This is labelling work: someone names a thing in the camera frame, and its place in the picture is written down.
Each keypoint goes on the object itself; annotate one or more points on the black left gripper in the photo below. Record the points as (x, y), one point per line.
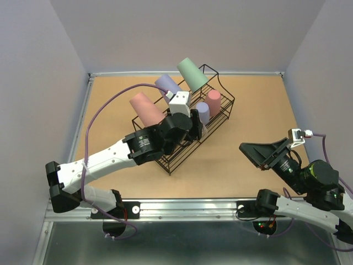
(196, 132)

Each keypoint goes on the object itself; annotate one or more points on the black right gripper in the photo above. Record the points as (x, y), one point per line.
(262, 154)

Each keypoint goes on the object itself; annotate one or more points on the dark purple plastic cup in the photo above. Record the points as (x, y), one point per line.
(204, 112)

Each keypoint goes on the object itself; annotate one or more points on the red plastic cup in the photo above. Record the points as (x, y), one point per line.
(213, 100)

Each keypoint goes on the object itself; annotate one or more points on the pink plastic cup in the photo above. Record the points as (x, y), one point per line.
(147, 111)

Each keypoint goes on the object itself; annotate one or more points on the green plastic cup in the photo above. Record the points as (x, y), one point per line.
(192, 75)

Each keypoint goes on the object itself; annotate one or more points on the light purple plastic cup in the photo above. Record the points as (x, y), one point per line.
(166, 82)

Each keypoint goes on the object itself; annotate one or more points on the clear plastic cup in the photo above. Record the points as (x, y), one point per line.
(204, 131)

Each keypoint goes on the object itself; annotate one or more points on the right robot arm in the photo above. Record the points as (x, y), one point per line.
(326, 203)

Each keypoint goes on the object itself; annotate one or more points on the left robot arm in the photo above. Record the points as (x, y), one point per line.
(69, 182)

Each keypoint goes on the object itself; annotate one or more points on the black wire dish rack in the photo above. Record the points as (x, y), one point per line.
(173, 140)

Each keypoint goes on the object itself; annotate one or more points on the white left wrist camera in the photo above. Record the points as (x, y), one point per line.
(179, 102)

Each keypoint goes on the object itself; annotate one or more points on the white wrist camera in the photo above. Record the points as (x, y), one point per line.
(179, 102)
(298, 137)

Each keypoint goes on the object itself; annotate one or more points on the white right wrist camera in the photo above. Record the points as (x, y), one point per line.
(298, 137)

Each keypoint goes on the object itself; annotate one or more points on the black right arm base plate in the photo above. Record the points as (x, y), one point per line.
(251, 210)

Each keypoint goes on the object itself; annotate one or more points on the aluminium table frame rail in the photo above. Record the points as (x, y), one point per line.
(188, 217)

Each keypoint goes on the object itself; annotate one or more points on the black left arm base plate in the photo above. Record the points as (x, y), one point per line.
(130, 210)

